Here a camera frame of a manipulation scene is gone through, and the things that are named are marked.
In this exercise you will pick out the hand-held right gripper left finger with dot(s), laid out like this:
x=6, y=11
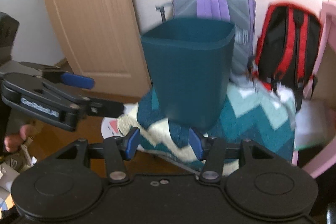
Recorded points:
x=132, y=144

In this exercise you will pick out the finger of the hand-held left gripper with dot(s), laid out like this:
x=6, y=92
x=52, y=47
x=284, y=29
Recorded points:
x=105, y=109
x=77, y=81

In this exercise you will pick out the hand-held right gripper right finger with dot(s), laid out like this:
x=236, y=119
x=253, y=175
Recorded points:
x=197, y=144

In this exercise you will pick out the teal plastic bin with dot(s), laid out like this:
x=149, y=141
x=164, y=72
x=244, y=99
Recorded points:
x=189, y=69

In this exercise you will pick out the person's left hand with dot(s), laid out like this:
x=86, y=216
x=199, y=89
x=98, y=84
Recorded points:
x=18, y=138

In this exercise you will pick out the wooden door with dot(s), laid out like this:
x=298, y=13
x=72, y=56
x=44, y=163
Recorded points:
x=99, y=29

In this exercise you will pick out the teal zigzag quilted blanket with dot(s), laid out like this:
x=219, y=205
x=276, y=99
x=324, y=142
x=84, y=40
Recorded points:
x=249, y=119

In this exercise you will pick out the red black backpack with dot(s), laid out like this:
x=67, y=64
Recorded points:
x=286, y=43

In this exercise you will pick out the purple grey backpack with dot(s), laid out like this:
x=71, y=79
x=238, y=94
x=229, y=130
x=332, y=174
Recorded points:
x=210, y=1

